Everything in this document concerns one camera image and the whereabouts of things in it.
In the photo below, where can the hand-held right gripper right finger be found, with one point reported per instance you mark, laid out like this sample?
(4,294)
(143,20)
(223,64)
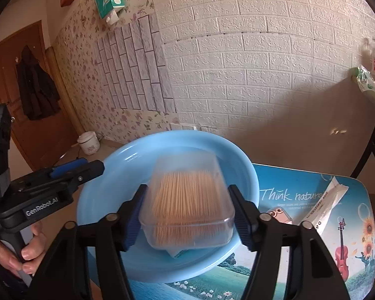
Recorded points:
(242,225)

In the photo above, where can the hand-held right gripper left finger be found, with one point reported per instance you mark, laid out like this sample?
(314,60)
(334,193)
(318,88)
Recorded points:
(132,225)

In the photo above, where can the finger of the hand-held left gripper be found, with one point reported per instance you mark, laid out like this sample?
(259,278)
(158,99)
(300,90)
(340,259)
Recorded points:
(67,166)
(89,169)

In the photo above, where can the clear toothpick box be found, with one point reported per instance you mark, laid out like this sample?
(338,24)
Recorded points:
(187,200)

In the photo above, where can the light blue plastic basin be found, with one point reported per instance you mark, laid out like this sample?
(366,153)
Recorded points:
(206,143)

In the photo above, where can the person's left hand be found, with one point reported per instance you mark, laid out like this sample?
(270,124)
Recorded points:
(34,250)

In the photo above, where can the white rice cooker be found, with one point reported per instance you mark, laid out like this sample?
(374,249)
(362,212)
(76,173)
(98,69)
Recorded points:
(89,143)

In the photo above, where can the small pink case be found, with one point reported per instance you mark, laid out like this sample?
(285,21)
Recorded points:
(279,216)

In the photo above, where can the dark hanging coat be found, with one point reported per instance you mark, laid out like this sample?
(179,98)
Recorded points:
(37,90)

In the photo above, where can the white paper chopstick packet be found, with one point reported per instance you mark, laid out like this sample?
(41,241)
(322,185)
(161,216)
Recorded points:
(328,200)

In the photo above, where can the brown wooden door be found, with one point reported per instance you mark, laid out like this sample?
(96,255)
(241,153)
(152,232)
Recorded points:
(6,68)

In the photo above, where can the green plastic bag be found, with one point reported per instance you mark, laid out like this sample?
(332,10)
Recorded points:
(370,82)

